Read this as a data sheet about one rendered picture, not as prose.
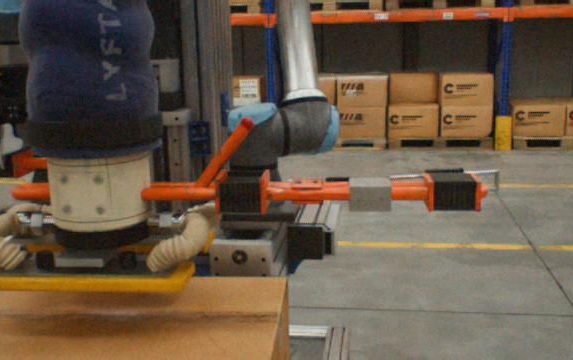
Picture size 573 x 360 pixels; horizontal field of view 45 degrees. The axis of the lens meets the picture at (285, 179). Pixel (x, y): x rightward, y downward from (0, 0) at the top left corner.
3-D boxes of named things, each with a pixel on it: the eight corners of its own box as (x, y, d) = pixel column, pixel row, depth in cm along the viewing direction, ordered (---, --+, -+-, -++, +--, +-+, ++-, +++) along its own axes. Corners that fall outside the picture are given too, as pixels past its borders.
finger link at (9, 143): (18, 166, 140) (21, 122, 141) (-10, 166, 140) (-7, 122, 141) (25, 168, 143) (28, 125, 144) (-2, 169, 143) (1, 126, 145)
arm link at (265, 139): (223, 159, 167) (220, 103, 164) (275, 154, 171) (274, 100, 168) (235, 168, 156) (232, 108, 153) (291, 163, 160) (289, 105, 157)
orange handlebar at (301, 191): (-53, 205, 119) (-55, 185, 118) (25, 170, 149) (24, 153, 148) (490, 206, 111) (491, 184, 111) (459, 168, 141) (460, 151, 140)
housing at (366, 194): (348, 212, 113) (348, 186, 112) (348, 202, 120) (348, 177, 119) (391, 212, 113) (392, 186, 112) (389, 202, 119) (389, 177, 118)
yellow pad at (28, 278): (-27, 291, 110) (-30, 262, 109) (3, 269, 119) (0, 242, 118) (182, 294, 107) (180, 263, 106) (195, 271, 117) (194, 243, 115)
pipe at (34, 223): (-23, 266, 111) (-27, 232, 110) (43, 222, 135) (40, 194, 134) (183, 267, 108) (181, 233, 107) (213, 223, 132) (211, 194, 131)
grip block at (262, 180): (214, 215, 114) (213, 180, 112) (224, 200, 123) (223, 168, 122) (265, 215, 113) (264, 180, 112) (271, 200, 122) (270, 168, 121)
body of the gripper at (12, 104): (30, 125, 141) (23, 66, 139) (-10, 126, 142) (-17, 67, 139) (45, 120, 149) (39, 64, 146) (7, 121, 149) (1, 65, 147)
